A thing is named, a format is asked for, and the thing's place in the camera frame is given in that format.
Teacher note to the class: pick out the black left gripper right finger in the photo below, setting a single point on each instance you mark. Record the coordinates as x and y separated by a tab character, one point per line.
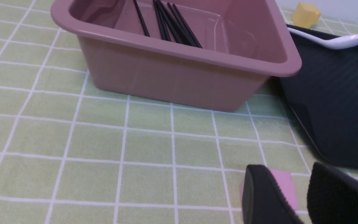
332	196

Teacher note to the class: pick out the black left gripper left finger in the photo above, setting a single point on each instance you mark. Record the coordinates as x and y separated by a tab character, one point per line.
266	199

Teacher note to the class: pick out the pink block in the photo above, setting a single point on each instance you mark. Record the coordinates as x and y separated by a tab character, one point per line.
286	186

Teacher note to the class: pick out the black plastic tray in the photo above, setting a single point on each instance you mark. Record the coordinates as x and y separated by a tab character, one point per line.
324	98

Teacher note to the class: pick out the pink plastic bin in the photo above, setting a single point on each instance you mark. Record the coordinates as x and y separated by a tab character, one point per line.
243	44

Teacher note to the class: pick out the white ceramic spoon far left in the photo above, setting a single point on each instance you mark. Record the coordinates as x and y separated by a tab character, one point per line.
338	43

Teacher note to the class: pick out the black chopstick in bin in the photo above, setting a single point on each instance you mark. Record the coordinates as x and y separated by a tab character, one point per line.
141	19
161	23
187	27
179	21
179	34

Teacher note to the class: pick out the yellow block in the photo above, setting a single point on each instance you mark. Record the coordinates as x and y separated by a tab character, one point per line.
305	15

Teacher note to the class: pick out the black chopstick leftmost in bin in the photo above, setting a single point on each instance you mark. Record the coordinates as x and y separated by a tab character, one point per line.
141	19

